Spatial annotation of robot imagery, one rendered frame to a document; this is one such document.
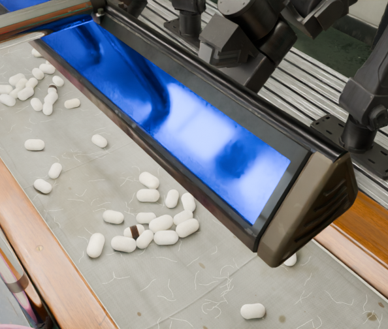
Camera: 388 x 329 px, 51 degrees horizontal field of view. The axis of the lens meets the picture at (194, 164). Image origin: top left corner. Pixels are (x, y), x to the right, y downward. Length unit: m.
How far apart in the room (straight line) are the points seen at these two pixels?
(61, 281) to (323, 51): 2.30
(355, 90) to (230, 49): 0.36
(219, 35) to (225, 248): 0.30
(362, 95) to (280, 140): 0.59
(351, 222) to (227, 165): 0.42
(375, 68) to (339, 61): 1.80
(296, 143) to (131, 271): 0.42
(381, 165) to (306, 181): 0.67
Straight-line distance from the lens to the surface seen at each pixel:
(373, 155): 0.91
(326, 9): 0.58
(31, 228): 0.65
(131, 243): 0.60
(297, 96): 1.04
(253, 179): 0.24
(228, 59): 0.53
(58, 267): 0.60
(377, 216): 0.68
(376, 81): 0.80
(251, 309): 0.55
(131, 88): 0.32
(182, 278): 0.59
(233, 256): 0.61
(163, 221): 0.62
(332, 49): 2.70
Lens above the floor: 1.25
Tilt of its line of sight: 45 degrees down
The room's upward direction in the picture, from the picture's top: straight up
